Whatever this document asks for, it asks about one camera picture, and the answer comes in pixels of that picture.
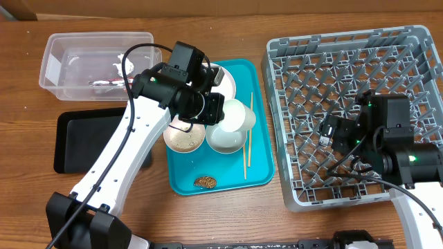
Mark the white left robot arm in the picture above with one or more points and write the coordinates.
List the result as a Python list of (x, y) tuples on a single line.
[(89, 217)]

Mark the grey dishwasher rack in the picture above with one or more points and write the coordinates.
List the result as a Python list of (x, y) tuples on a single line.
[(310, 77)]

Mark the grey empty bowl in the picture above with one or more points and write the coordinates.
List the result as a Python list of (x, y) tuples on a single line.
[(225, 142)]

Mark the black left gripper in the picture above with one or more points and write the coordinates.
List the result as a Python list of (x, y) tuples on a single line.
[(216, 111)]

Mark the white paper cup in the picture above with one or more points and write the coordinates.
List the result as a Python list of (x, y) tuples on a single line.
[(237, 117)]

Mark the teal plastic tray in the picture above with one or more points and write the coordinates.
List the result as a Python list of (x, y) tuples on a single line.
[(185, 168)]

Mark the white round plate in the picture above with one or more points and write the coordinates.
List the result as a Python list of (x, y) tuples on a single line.
[(228, 86)]

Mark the wooden chopstick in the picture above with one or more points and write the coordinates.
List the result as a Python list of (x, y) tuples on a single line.
[(244, 155), (250, 135)]

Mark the clear plastic bin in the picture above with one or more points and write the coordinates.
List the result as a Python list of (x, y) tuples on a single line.
[(71, 60)]

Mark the red snack wrapper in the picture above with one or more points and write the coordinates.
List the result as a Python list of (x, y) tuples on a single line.
[(112, 82)]

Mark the brown food scrap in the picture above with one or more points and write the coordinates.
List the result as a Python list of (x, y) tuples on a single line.
[(205, 182)]

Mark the right wooden chopstick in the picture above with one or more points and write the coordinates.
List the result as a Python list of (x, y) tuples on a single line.
[(250, 135)]

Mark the left wooden chopstick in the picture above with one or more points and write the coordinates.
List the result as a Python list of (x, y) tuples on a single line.
[(244, 155)]

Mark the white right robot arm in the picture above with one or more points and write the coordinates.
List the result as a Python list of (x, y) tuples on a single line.
[(411, 171)]

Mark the beige bowl with crumbs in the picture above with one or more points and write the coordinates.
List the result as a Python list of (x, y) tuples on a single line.
[(183, 137)]

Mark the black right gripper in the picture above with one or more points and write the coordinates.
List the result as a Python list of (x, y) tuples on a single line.
[(342, 126)]

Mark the black rectangular tray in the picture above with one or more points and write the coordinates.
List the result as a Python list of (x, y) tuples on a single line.
[(81, 136)]

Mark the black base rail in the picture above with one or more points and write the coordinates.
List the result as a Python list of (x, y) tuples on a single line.
[(359, 239)]

